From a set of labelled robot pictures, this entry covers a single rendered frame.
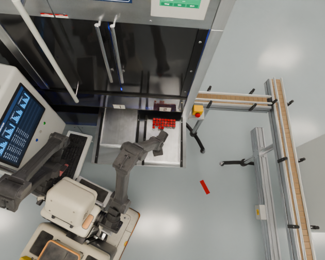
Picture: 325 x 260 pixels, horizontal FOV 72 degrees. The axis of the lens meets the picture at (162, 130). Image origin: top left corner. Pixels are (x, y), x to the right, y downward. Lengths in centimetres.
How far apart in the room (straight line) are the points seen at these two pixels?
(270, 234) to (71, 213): 160
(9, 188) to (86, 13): 74
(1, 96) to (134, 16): 73
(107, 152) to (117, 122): 25
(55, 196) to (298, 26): 403
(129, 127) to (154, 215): 111
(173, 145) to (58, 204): 90
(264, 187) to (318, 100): 180
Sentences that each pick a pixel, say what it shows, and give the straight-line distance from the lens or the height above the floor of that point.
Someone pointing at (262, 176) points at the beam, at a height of 55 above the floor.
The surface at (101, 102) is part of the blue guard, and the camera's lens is 169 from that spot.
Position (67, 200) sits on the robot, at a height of 139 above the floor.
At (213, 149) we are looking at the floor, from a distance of 274.
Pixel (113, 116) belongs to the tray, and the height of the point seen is 88.
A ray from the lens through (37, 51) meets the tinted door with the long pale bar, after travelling 136.
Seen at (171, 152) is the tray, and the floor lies 88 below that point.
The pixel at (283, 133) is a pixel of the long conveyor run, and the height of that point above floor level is 97.
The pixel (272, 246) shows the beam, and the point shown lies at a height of 55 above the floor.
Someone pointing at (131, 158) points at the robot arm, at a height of 159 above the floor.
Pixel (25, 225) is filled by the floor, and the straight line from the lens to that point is 280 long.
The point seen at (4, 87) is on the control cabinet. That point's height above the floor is 155.
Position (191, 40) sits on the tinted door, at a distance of 112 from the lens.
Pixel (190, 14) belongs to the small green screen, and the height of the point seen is 188.
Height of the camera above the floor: 253
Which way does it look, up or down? 69 degrees down
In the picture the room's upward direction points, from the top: 10 degrees clockwise
